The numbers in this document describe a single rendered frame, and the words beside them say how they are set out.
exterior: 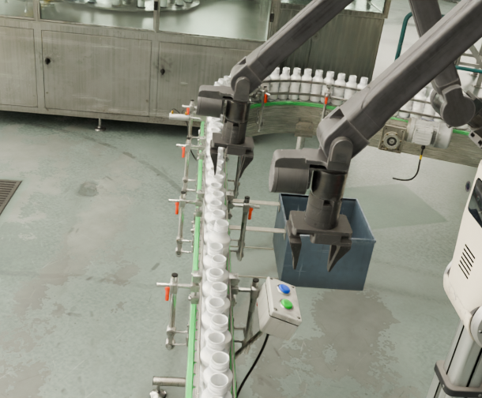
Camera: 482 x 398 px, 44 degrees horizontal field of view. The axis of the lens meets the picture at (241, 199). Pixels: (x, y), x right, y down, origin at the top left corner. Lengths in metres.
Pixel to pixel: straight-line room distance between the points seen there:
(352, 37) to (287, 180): 6.05
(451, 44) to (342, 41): 6.03
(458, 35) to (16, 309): 2.67
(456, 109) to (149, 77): 3.74
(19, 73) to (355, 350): 3.44
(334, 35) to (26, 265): 4.55
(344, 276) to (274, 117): 1.28
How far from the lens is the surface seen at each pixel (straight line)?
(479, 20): 0.96
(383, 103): 0.95
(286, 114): 3.24
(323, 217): 1.00
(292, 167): 0.97
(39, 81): 5.15
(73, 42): 5.00
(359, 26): 6.97
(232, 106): 1.41
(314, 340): 3.11
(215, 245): 1.55
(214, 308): 1.34
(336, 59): 7.00
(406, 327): 3.37
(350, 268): 2.17
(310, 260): 2.12
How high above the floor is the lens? 1.99
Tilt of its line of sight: 28 degrees down
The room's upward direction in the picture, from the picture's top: 7 degrees clockwise
